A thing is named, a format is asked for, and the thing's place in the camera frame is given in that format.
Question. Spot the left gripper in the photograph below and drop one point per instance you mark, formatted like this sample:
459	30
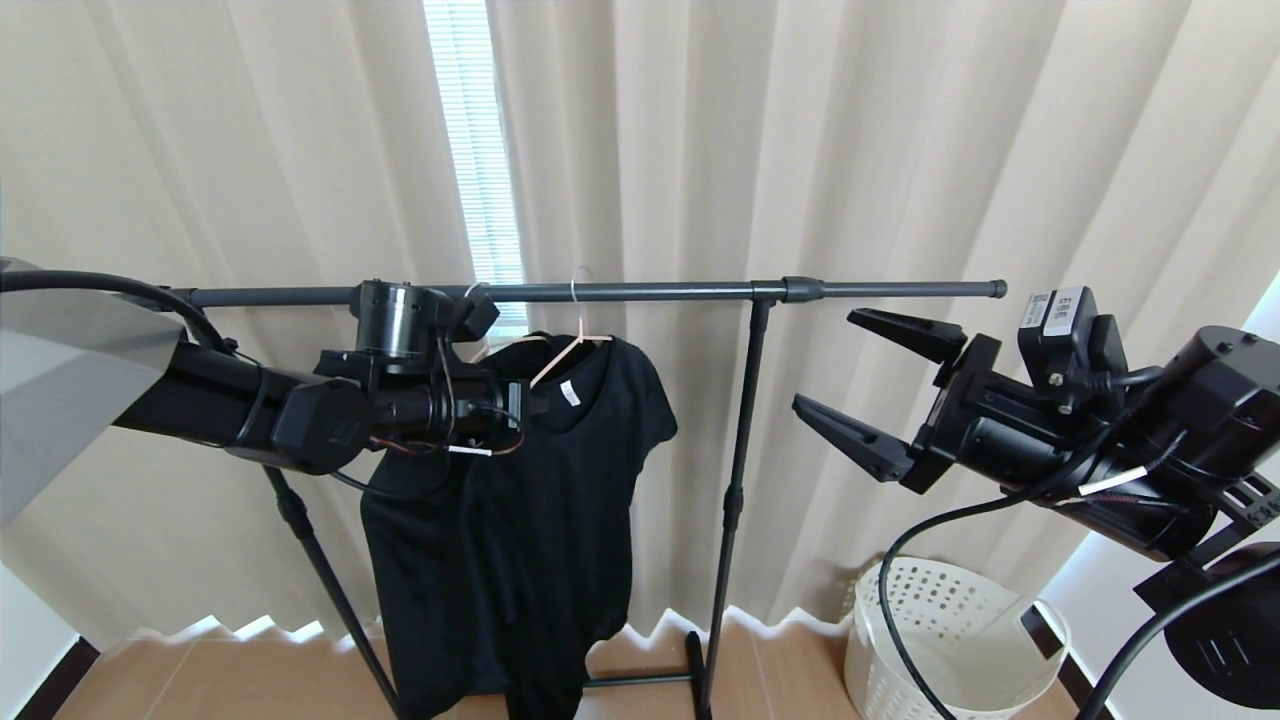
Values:
500	405

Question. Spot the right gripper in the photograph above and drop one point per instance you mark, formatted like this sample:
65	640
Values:
990	425

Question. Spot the pink clothes hanger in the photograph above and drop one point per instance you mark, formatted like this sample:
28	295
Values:
560	360
478	335

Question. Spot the black garment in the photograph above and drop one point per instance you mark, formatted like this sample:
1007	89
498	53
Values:
580	500

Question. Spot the black shorts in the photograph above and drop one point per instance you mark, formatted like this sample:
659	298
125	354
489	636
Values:
420	580

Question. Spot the black clothes rack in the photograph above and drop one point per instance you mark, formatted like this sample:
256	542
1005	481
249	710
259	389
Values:
650	291

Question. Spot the white laundry basket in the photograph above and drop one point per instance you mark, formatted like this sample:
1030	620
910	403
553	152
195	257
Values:
960	650

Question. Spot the beige curtain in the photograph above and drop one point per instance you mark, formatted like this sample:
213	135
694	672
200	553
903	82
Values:
250	150
850	150

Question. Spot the window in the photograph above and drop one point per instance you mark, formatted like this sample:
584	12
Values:
475	150

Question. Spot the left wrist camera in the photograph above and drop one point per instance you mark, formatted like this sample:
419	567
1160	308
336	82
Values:
478	312

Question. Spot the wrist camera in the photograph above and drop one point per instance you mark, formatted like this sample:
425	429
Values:
1065	345
478	312

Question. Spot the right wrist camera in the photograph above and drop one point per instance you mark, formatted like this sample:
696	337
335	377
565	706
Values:
1065	345

